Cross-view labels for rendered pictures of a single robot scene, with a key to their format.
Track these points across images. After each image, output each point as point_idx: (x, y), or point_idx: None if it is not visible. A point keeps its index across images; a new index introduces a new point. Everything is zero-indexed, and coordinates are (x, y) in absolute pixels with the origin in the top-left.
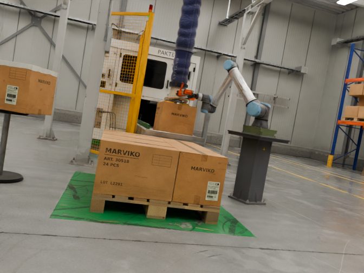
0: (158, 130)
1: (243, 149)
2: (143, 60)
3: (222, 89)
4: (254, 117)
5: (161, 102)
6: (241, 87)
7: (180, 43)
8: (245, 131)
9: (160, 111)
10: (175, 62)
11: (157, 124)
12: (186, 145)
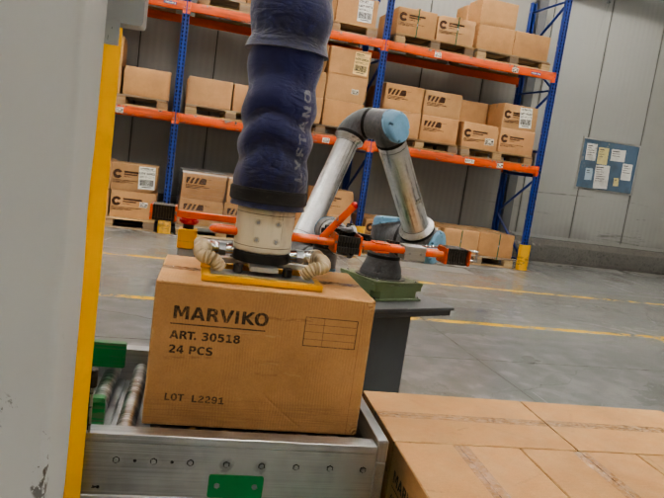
0: (338, 414)
1: (373, 341)
2: (113, 60)
3: (337, 189)
4: (384, 255)
5: (297, 297)
6: (418, 194)
7: (326, 26)
8: (382, 297)
9: (303, 335)
10: (305, 110)
11: (297, 391)
12: (560, 427)
